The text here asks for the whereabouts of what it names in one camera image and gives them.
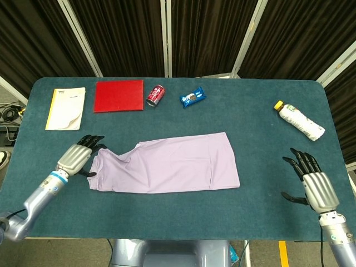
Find black floor cable bundle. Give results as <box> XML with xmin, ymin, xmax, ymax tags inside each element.
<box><xmin>0</xmin><ymin>102</ymin><xmax>26</xmax><ymax>123</ymax></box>

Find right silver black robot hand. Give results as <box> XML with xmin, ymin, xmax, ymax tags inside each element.
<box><xmin>280</xmin><ymin>147</ymin><xmax>340</xmax><ymax>215</ymax></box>

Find dark curtain panel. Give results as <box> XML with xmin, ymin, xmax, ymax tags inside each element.
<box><xmin>239</xmin><ymin>0</ymin><xmax>356</xmax><ymax>81</ymax></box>
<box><xmin>171</xmin><ymin>0</ymin><xmax>259</xmax><ymax>78</ymax></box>
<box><xmin>68</xmin><ymin>0</ymin><xmax>165</xmax><ymax>78</ymax></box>
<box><xmin>324</xmin><ymin>69</ymin><xmax>356</xmax><ymax>165</ymax></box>
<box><xmin>0</xmin><ymin>0</ymin><xmax>97</xmax><ymax>95</ymax></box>

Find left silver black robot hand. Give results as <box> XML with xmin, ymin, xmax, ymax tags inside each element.
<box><xmin>55</xmin><ymin>134</ymin><xmax>108</xmax><ymax>177</ymax></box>

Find red flat board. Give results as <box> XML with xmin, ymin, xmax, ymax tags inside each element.
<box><xmin>93</xmin><ymin>80</ymin><xmax>145</xmax><ymax>114</ymax></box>

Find white bottle with yellow cap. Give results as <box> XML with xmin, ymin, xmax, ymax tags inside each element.
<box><xmin>273</xmin><ymin>100</ymin><xmax>326</xmax><ymax>142</ymax></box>

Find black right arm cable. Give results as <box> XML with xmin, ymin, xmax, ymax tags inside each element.
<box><xmin>319</xmin><ymin>225</ymin><xmax>325</xmax><ymax>267</ymax></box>

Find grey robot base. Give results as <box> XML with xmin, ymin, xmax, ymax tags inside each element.
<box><xmin>110</xmin><ymin>239</ymin><xmax>233</xmax><ymax>267</ymax></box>

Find cream notebook with yellow spine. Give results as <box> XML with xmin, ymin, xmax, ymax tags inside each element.
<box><xmin>44</xmin><ymin>87</ymin><xmax>86</xmax><ymax>131</ymax></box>

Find white screen frame post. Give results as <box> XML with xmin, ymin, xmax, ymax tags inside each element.
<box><xmin>316</xmin><ymin>41</ymin><xmax>356</xmax><ymax>86</ymax></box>
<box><xmin>160</xmin><ymin>0</ymin><xmax>173</xmax><ymax>78</ymax></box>
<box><xmin>0</xmin><ymin>75</ymin><xmax>28</xmax><ymax>103</ymax></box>
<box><xmin>57</xmin><ymin>0</ymin><xmax>104</xmax><ymax>78</ymax></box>
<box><xmin>230</xmin><ymin>0</ymin><xmax>268</xmax><ymax>79</ymax></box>

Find lavender sleeveless top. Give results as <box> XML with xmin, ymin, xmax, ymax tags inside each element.
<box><xmin>88</xmin><ymin>131</ymin><xmax>241</xmax><ymax>194</ymax></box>

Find red soda can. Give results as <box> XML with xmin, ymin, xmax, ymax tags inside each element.
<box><xmin>146</xmin><ymin>85</ymin><xmax>166</xmax><ymax>107</ymax></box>

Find small blue floor object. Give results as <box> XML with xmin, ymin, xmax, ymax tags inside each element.
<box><xmin>229</xmin><ymin>244</ymin><xmax>240</xmax><ymax>264</ymax></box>

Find blue cookie packet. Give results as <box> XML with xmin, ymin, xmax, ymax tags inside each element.
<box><xmin>179</xmin><ymin>86</ymin><xmax>207</xmax><ymax>109</ymax></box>

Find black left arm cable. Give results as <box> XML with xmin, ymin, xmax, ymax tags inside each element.
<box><xmin>5</xmin><ymin>209</ymin><xmax>28</xmax><ymax>220</ymax></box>

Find grey cable beside base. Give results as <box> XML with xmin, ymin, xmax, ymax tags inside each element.
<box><xmin>241</xmin><ymin>239</ymin><xmax>251</xmax><ymax>267</ymax></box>

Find teal table cover cloth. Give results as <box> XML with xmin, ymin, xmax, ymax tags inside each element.
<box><xmin>0</xmin><ymin>77</ymin><xmax>350</xmax><ymax>240</ymax></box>

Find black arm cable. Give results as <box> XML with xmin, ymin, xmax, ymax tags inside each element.
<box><xmin>319</xmin><ymin>225</ymin><xmax>325</xmax><ymax>267</ymax></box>
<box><xmin>5</xmin><ymin>209</ymin><xmax>28</xmax><ymax>220</ymax></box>

